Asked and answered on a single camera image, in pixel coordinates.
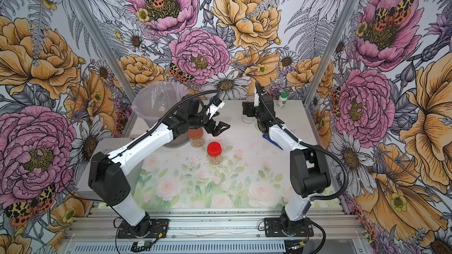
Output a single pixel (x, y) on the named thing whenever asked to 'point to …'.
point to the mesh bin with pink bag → (153, 101)
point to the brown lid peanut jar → (196, 137)
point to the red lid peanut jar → (214, 149)
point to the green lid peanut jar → (248, 120)
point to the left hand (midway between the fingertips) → (221, 123)
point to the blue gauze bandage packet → (263, 136)
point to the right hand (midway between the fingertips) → (248, 105)
